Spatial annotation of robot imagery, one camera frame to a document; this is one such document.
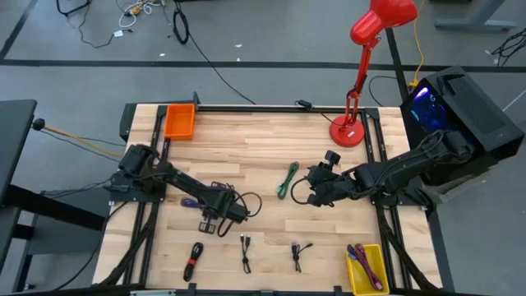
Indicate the orange plastic basket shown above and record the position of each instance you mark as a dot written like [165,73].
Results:
[179,122]

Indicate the black frame bracket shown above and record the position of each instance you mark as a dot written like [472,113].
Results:
[196,99]

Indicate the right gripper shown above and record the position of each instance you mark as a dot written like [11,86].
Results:
[339,185]

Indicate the black glowing computer tower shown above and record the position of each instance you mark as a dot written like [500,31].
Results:
[472,107]

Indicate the black aluminium table frame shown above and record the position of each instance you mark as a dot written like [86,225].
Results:
[255,108]

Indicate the black desk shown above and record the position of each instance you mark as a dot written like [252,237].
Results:
[16,135]

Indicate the small white plug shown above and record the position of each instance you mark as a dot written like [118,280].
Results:
[118,33]

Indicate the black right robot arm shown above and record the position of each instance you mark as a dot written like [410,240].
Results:
[402,168]

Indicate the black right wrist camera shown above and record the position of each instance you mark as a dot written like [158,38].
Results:
[333,158]

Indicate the yellow plastic bin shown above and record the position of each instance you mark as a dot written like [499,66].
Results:
[361,283]

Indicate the red desk lamp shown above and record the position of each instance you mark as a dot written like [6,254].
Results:
[347,131]

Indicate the grey desk foot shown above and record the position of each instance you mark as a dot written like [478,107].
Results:
[472,24]

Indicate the black ball knob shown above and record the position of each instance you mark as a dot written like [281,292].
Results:
[38,124]

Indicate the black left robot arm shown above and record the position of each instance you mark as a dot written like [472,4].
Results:
[185,181]

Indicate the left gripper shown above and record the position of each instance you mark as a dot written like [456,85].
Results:
[228,207]

